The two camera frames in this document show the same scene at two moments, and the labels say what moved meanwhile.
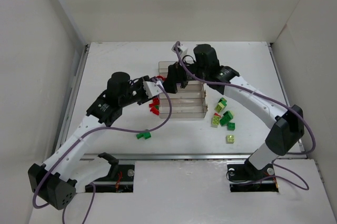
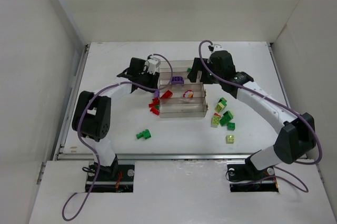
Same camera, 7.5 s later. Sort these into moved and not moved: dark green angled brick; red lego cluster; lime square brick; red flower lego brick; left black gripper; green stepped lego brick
Moved: left black gripper; red flower lego brick
Not moved: dark green angled brick; green stepped lego brick; red lego cluster; lime square brick
